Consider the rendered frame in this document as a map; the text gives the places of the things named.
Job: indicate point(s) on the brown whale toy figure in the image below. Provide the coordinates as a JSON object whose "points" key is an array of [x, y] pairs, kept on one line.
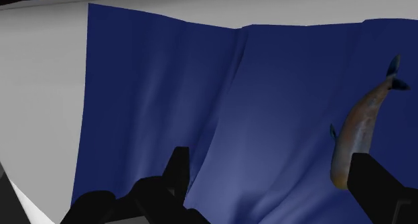
{"points": [[359, 125]]}

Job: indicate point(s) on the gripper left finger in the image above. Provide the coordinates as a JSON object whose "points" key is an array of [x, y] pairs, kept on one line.
{"points": [[153, 194]]}

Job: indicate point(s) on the white bed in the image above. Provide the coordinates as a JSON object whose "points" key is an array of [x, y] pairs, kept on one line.
{"points": [[39, 86]]}

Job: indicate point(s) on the blue blanket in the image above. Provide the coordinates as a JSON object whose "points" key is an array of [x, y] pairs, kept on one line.
{"points": [[261, 112]]}

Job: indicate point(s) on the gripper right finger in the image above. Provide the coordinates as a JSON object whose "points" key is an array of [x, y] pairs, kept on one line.
{"points": [[378, 187]]}

